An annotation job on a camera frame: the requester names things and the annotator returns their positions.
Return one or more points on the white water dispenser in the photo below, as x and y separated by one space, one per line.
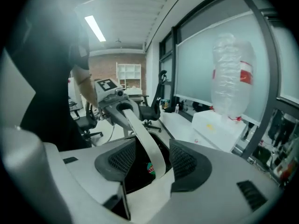
215 132

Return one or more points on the person's left forearm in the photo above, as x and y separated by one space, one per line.
85 85

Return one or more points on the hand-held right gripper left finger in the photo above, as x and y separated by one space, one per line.
93 176

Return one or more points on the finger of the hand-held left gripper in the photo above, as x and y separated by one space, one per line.
136 109
116 116

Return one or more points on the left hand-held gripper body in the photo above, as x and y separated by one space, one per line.
106 91

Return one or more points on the ceiling light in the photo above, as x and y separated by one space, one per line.
95 28

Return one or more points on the person's black shirt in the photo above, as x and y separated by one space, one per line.
46 66

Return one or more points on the black mesh chair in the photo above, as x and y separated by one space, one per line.
88 122

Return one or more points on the black office chair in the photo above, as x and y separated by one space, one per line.
151 108

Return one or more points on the clear water bottle red label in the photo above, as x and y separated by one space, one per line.
231 78

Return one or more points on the small clear bottle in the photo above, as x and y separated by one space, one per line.
176 109

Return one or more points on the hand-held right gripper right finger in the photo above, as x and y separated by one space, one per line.
222 185

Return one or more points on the white shelf unit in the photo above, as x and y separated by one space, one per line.
129 74

